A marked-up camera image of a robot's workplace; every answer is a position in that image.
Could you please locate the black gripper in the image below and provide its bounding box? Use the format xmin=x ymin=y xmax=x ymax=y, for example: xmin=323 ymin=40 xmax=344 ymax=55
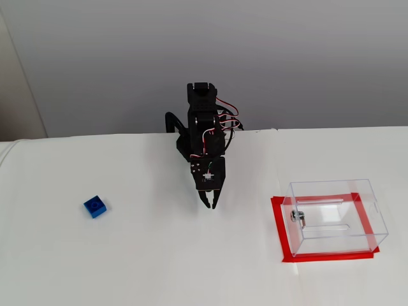
xmin=190 ymin=155 xmax=226 ymax=210

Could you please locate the blue lego brick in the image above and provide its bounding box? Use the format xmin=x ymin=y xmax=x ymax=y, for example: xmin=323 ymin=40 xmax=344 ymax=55
xmin=83 ymin=194 xmax=108 ymax=219

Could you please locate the transparent plastic box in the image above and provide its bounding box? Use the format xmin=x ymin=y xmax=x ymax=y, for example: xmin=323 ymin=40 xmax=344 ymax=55
xmin=280 ymin=178 xmax=389 ymax=258

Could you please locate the red tape strip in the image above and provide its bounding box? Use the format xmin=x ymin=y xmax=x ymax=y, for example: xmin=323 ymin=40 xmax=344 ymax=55
xmin=282 ymin=247 xmax=381 ymax=263
xmin=272 ymin=193 xmax=361 ymax=205
xmin=270 ymin=196 xmax=296 ymax=263
xmin=350 ymin=192 xmax=381 ymax=252

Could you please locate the silver metal cam lock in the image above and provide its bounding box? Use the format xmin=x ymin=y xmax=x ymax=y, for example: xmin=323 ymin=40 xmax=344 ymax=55
xmin=290 ymin=210 xmax=307 ymax=230

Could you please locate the black wrist camera board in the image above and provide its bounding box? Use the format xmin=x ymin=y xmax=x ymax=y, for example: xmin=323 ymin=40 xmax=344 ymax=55
xmin=199 ymin=158 xmax=226 ymax=192

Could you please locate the thin black cable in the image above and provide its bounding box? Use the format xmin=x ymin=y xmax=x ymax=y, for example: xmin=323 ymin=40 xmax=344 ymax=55
xmin=222 ymin=108 xmax=245 ymax=153

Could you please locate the thick black cable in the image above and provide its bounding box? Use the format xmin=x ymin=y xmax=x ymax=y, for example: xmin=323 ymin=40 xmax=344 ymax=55
xmin=164 ymin=111 xmax=187 ymax=135

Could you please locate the red white black servo cable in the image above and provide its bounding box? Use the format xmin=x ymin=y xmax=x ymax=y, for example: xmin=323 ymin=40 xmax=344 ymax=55
xmin=215 ymin=98 xmax=240 ymax=132

